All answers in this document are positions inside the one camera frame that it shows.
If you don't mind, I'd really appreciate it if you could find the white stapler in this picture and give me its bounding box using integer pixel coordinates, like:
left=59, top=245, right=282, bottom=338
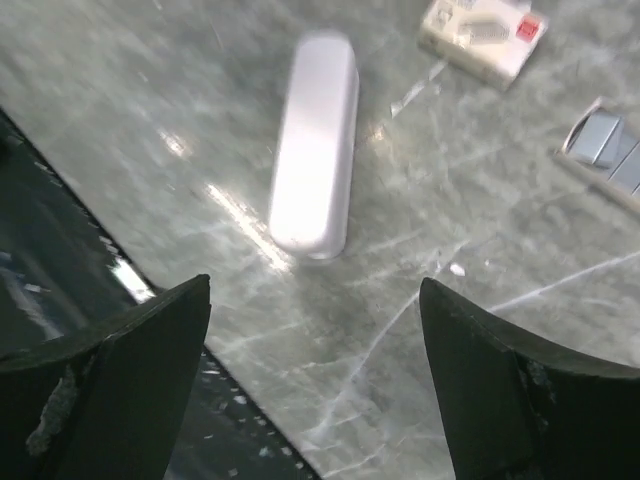
left=267, top=30, right=360, bottom=260

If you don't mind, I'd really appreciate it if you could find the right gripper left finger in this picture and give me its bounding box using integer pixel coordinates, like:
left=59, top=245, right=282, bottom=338
left=1, top=274, right=210, bottom=479

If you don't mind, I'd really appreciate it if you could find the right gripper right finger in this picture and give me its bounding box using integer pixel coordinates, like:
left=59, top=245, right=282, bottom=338
left=419, top=278, right=639, bottom=479

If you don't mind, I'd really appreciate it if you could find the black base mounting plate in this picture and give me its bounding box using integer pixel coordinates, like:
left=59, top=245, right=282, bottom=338
left=0, top=104, right=321, bottom=480

